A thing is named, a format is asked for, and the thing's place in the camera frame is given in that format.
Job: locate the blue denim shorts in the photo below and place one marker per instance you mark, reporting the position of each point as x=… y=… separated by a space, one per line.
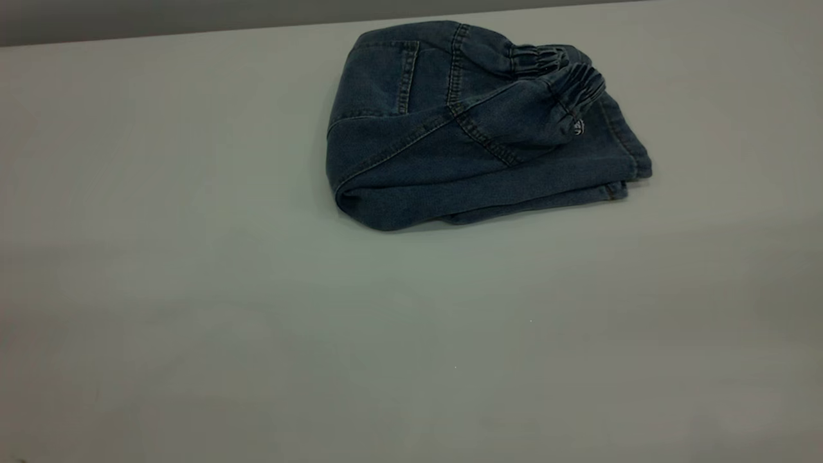
x=476 y=141

